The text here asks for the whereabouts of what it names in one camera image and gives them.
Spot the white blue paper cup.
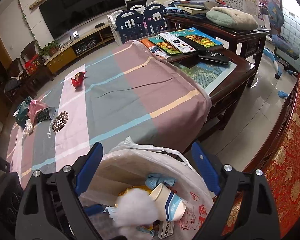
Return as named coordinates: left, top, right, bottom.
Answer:
left=149, top=183, right=186, bottom=222

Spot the dark green snack wrapper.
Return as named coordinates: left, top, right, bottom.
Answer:
left=36, top=107, right=56, bottom=123

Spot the white blue medicine box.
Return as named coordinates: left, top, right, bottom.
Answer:
left=157, top=221, right=174, bottom=239

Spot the white plastic bag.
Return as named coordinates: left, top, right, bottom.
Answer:
left=114, top=188, right=158, bottom=227

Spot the pink paper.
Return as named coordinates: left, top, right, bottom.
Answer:
left=28, top=100, right=48, bottom=124

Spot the blue textured cloth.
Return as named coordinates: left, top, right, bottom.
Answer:
left=145, top=173, right=176, bottom=190

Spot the red snack wrapper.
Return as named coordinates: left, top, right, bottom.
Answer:
left=71, top=72, right=85, bottom=88

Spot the white mesh trash basket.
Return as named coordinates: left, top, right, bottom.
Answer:
left=81, top=138, right=213, bottom=239

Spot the red patterned sofa cushion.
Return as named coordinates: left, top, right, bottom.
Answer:
left=222, top=74, right=300, bottom=238

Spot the green tissue box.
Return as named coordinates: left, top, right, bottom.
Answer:
left=13, top=96, right=32, bottom=129

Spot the dark wooden armchair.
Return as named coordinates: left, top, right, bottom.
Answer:
left=4, top=58, right=37, bottom=102

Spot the red gift box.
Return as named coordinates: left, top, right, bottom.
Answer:
left=25, top=54, right=44, bottom=75

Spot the dark wooden coffee table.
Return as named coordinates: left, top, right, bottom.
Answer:
left=140, top=37, right=256, bottom=140

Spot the plaid tablecloth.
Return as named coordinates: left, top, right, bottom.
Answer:
left=7, top=41, right=212, bottom=186

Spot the potted green plant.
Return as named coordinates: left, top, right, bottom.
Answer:
left=39, top=41, right=59, bottom=57

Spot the black remote control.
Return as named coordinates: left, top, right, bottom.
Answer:
left=198, top=51, right=229, bottom=64

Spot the blue child chair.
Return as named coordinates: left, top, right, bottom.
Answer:
left=262, top=0, right=300, bottom=79

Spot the dark wooden side table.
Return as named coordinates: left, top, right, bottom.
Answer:
left=163, top=13, right=271, bottom=88

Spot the white remote control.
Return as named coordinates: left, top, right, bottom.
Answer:
left=159, top=32, right=196, bottom=54

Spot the yellow wooden tv cabinet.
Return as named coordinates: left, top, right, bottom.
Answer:
left=44, top=24, right=114, bottom=74

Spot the colourful picture book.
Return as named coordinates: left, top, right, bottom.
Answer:
left=169, top=27, right=224, bottom=52

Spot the green plush cushion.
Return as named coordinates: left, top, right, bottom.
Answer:
left=206, top=7, right=259, bottom=31

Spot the large black television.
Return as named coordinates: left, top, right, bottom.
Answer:
left=39, top=0, right=126, bottom=39

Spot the blue baby fence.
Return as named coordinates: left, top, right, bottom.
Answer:
left=115, top=3, right=168, bottom=43

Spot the white baby fence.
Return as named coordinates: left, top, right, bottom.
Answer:
left=107, top=2, right=168, bottom=46

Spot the stack of books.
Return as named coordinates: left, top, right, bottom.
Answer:
left=166, top=0, right=227, bottom=11

